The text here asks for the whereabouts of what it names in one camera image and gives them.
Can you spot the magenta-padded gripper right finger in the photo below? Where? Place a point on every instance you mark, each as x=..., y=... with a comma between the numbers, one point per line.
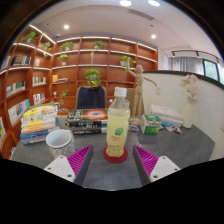
x=162, y=167

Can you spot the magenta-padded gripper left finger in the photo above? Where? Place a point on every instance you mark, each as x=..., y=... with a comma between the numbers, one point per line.
x=60, y=166

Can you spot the yellow drink bottle white cap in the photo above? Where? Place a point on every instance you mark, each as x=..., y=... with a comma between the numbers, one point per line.
x=117, y=130

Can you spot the white triangle-patterned cup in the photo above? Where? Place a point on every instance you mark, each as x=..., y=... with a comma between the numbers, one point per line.
x=61, y=146

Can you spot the green-white box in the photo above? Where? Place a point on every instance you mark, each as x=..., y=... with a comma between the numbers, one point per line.
x=150, y=125

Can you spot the stack of colourful books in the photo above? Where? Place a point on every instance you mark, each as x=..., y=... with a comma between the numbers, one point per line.
x=38, y=125

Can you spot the flat round red coaster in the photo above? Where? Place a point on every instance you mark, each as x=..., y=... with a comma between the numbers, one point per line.
x=115, y=159

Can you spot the stack of dark books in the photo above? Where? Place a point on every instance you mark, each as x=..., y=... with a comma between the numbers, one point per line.
x=86, y=121

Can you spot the stack of white tissue packs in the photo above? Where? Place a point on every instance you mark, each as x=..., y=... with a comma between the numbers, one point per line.
x=166, y=113

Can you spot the white vase with flowers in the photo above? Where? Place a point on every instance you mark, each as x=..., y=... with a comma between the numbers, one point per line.
x=188, y=115

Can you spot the dark office chair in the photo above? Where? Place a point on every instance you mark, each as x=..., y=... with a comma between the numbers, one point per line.
x=91, y=98

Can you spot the wooden artist mannequin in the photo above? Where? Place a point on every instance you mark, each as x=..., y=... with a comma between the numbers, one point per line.
x=138, y=93

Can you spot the wooden shelf unit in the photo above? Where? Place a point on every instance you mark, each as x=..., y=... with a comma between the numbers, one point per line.
x=40, y=76

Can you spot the grey curtain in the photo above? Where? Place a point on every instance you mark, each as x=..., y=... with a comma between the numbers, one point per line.
x=186, y=64

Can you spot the black-framed window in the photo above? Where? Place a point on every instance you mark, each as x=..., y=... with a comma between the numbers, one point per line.
x=213, y=70

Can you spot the round recessed ceiling light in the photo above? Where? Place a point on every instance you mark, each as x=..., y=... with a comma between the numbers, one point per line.
x=66, y=26
x=153, y=36

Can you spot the ceiling air vent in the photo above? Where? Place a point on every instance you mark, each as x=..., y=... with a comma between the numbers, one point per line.
x=141, y=14

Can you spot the white wall socket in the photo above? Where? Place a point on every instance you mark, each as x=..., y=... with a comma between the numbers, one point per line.
x=157, y=90

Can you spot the black ceiling track rail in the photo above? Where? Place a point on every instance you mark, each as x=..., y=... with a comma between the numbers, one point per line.
x=195, y=53

